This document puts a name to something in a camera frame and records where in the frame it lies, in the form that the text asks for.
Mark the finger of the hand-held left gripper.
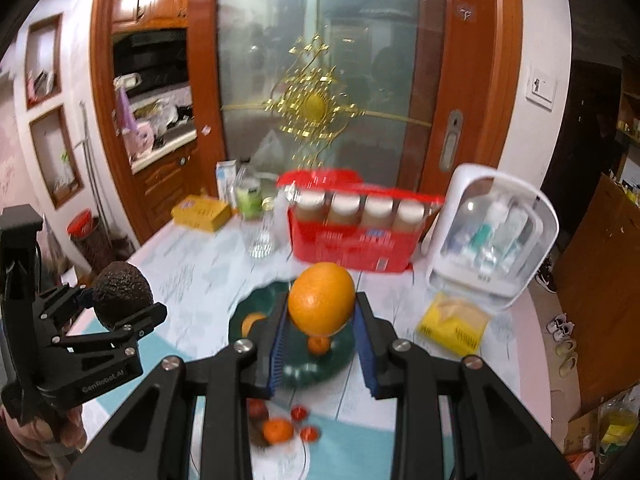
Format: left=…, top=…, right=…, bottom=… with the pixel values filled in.
left=32, top=284, right=97, bottom=333
left=50, top=301, right=169, bottom=357

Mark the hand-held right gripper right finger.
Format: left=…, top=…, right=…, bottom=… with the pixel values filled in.
left=352, top=291, right=576, bottom=480

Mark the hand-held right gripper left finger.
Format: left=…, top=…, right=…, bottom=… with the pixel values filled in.
left=65, top=301, right=293, bottom=480

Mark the dark green scalloped plate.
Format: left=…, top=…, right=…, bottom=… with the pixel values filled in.
left=227, top=280, right=358, bottom=392

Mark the dark avocado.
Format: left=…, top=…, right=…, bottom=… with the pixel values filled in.
left=91, top=261, right=154, bottom=331

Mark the large orange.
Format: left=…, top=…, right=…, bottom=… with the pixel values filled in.
left=287, top=262, right=357, bottom=338

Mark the person's left hand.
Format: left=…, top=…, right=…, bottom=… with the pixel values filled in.
left=5, top=404, right=88, bottom=462

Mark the red bin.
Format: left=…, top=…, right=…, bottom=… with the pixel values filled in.
left=67, top=209, right=101, bottom=238

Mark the yellow packet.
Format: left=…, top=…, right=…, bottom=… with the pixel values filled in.
left=416, top=292, right=488, bottom=358

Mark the red bottle carton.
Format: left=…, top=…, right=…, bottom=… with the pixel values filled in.
left=277, top=169, right=446, bottom=273

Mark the clear drinking glass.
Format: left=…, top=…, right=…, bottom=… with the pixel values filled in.
left=242, top=210, right=278, bottom=259

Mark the yellow cardboard box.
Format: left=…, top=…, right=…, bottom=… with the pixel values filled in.
left=171, top=195, right=232, bottom=233

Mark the metal pole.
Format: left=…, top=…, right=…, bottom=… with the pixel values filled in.
left=80, top=102, right=113, bottom=241

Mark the wooden kitchen cabinet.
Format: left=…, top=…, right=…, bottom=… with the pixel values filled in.
left=90, top=0, right=226, bottom=241

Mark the white capped brown bottle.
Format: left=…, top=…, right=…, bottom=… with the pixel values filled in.
left=327, top=194, right=362, bottom=226
left=297, top=192, right=327, bottom=223
left=395, top=200, right=427, bottom=234
left=362, top=195, right=397, bottom=229

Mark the translucent white bottle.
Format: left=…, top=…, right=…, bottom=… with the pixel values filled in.
left=274, top=187, right=293, bottom=241

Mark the green label jar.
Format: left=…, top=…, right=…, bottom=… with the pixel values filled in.
left=235, top=185, right=263, bottom=218

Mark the white and blue carton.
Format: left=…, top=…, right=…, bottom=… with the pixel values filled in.
left=216, top=160, right=238, bottom=208

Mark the clear plastic bottle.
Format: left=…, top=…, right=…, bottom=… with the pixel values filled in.
left=232, top=157, right=256, bottom=193

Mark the white cosmetics storage box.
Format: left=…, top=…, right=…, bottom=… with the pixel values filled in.
left=422, top=162, right=560, bottom=311

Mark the black shoe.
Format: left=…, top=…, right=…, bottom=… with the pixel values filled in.
left=537, top=255, right=558, bottom=293

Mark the purple hanging cloth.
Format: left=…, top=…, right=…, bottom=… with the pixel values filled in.
left=114, top=87, right=153, bottom=158

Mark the wooden side cabinet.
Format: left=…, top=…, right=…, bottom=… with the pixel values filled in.
left=555, top=175, right=640, bottom=411

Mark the frosted glass sliding door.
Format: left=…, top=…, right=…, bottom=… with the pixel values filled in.
left=215, top=0, right=453, bottom=196

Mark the wood framed wall niche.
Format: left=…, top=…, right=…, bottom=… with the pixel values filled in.
left=25, top=12, right=63, bottom=111
left=29, top=105, right=85, bottom=210

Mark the metal door handle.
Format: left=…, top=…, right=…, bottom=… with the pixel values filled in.
left=440, top=109, right=465, bottom=171

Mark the wooden door frame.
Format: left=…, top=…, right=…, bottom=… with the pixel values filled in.
left=445, top=0, right=523, bottom=196

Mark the white wall switch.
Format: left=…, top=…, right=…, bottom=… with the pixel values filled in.
left=526, top=67, right=558, bottom=110

